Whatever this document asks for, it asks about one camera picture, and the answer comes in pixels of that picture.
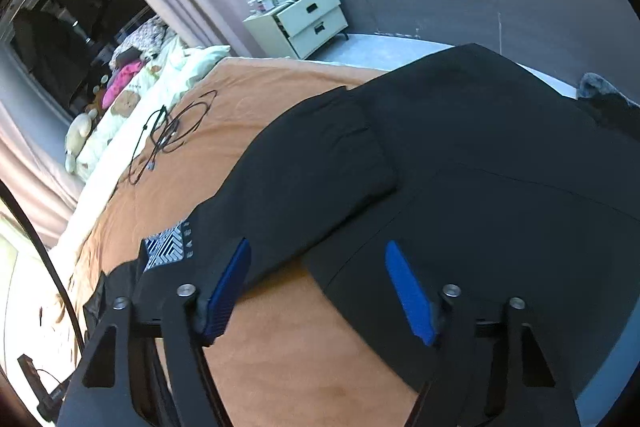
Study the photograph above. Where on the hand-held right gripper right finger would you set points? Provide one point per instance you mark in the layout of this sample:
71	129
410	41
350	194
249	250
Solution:
407	292

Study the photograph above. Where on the bear print cream quilt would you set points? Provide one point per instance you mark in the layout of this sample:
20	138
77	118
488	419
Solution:
135	89

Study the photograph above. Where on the white plush toy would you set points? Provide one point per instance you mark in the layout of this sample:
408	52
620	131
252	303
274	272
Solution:
75	142

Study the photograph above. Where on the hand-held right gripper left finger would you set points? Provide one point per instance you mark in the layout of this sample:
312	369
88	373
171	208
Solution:
227	292

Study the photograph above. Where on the floral cloth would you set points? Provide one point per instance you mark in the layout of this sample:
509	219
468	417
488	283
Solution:
145	32

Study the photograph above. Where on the white nightstand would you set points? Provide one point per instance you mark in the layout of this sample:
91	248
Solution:
300	22

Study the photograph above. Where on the grey furry cloth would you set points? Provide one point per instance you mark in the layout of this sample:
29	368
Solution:
597	84

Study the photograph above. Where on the white pillow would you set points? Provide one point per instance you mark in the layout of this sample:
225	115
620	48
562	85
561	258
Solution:
115	167

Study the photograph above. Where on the orange bed sheet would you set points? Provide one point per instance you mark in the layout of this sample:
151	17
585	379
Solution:
300	357

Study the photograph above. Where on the pink clothes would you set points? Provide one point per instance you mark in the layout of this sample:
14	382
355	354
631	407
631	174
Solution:
122	79

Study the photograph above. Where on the small black device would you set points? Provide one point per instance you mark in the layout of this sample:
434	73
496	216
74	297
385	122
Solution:
30	367

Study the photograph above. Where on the black garment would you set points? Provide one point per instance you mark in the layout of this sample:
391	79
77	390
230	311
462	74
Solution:
450	157

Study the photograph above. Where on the dark window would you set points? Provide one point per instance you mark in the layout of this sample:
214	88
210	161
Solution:
75	7

